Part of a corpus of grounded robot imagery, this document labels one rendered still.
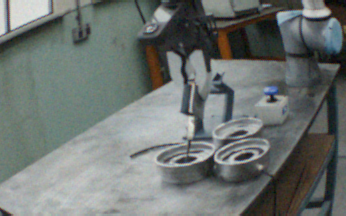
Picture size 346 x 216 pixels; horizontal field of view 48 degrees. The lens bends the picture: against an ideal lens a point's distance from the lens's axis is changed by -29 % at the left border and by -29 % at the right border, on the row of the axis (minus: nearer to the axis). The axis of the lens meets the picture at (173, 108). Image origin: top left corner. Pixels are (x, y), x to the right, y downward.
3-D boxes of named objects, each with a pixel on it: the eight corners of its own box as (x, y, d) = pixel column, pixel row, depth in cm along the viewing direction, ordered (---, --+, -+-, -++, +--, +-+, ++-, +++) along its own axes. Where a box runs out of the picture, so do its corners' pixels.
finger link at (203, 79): (230, 90, 93) (215, 41, 91) (216, 101, 88) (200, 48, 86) (215, 92, 95) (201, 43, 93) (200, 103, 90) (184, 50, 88)
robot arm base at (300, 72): (293, 74, 146) (287, 44, 143) (325, 75, 138) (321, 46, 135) (280, 87, 134) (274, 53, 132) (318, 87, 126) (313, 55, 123)
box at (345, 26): (359, 40, 377) (352, 7, 367) (325, 39, 401) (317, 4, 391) (358, 35, 410) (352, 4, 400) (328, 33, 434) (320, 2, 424)
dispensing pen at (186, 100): (171, 163, 87) (185, 64, 91) (184, 167, 91) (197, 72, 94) (183, 163, 86) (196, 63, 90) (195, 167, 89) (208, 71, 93)
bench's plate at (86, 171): (174, 281, 56) (171, 273, 55) (-16, 202, 89) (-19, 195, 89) (340, 69, 150) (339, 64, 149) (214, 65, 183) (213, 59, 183)
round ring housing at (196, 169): (192, 189, 85) (188, 169, 84) (147, 181, 92) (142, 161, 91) (229, 164, 92) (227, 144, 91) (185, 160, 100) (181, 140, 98)
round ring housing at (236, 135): (263, 152, 93) (262, 132, 92) (212, 162, 96) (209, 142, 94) (264, 133, 103) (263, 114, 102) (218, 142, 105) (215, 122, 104)
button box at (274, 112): (281, 125, 105) (279, 104, 104) (256, 125, 109) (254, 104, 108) (291, 112, 111) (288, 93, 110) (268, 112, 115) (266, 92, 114)
